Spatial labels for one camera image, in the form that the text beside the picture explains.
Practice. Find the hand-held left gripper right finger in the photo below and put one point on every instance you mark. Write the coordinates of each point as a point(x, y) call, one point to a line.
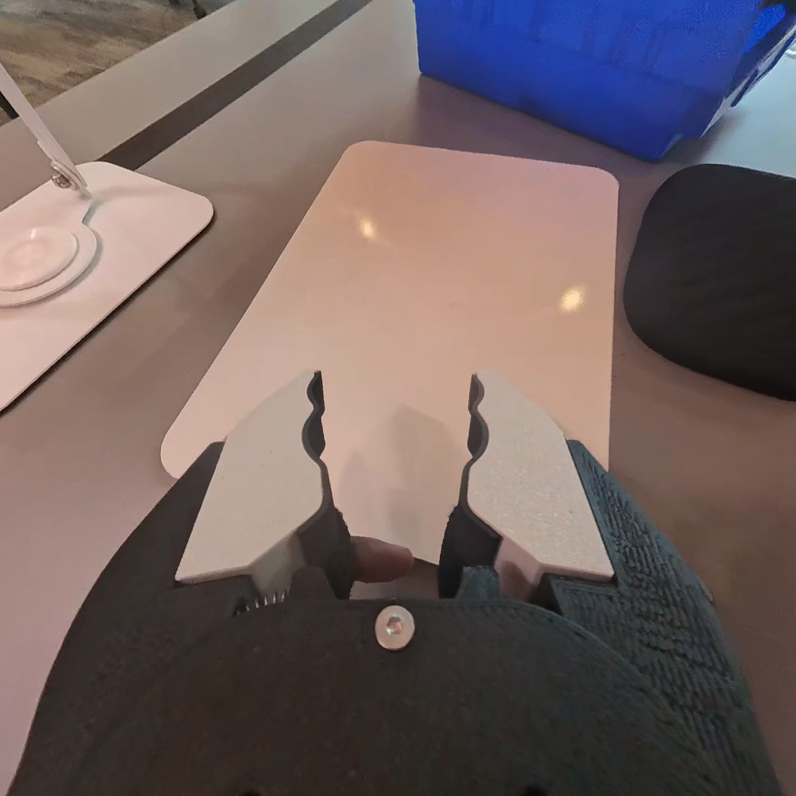
point(535, 497)

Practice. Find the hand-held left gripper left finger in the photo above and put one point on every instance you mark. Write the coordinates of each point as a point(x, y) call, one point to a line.
point(261, 497)

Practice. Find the white whiteboard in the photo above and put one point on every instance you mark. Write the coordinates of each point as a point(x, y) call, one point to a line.
point(435, 280)

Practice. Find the blue plastic storage bin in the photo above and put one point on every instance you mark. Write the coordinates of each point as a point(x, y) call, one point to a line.
point(559, 62)

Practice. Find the person's left hand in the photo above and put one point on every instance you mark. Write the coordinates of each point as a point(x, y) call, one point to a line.
point(382, 559)

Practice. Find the black textured cushion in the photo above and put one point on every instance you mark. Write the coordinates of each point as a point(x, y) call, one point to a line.
point(715, 280)

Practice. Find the white metal desk stand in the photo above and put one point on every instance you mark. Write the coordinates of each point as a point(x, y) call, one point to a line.
point(124, 249)

